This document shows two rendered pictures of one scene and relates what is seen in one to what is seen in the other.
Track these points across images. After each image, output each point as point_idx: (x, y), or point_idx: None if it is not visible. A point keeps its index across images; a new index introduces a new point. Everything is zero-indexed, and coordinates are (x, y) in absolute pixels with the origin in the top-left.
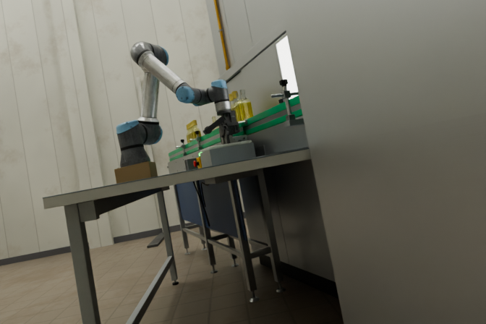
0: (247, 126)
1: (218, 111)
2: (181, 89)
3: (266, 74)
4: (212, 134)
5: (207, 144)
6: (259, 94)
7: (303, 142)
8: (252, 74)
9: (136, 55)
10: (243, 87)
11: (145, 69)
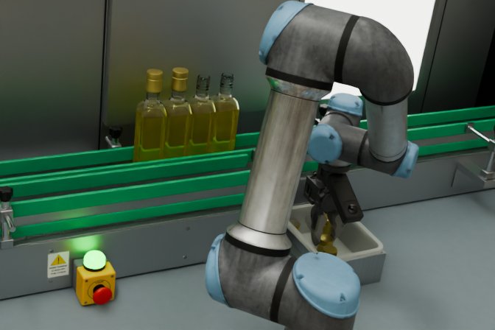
0: (250, 163)
1: (346, 166)
2: (417, 152)
3: (242, 32)
4: (137, 195)
5: (71, 223)
6: (188, 66)
7: (429, 192)
8: (177, 15)
9: (412, 81)
10: (71, 23)
11: (325, 94)
